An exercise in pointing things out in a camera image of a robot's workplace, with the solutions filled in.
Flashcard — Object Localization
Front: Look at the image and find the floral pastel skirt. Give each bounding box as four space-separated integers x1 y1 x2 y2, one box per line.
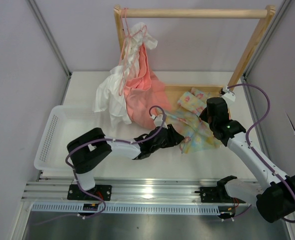
166 87 221 154

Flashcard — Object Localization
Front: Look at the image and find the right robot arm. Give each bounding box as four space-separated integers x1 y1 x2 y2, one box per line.
200 97 295 224

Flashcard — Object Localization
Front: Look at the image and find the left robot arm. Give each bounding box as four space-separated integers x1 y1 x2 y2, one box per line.
66 124 185 200

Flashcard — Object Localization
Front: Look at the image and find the pink skirt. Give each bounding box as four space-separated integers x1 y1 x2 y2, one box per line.
124 44 172 130

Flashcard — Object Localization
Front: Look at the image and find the wooden clothes rack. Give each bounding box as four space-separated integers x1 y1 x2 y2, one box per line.
113 4 276 106

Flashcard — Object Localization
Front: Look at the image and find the white garment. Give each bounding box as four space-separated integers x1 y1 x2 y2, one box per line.
92 25 158 127

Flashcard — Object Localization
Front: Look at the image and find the white plastic basket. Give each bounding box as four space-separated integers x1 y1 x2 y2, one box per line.
34 105 104 173

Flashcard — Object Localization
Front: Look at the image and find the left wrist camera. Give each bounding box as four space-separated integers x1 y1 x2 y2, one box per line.
150 114 168 129

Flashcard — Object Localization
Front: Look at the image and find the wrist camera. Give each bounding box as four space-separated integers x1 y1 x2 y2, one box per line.
150 114 168 129
220 86 236 105

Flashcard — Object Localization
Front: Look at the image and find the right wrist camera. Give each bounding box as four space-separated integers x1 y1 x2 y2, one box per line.
220 86 236 105

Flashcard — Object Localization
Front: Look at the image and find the right black mount plate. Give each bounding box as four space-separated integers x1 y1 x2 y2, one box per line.
194 186 230 203

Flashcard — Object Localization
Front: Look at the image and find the black mount plate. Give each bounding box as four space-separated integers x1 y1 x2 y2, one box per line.
67 184 113 201
194 186 230 203

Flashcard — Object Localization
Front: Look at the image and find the left black mount plate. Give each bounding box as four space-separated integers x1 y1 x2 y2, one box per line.
67 184 113 201

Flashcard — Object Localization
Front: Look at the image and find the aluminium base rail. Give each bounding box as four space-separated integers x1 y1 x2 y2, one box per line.
21 178 248 216

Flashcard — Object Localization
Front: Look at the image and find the pink wire hanger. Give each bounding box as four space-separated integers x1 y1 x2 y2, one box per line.
118 8 147 96

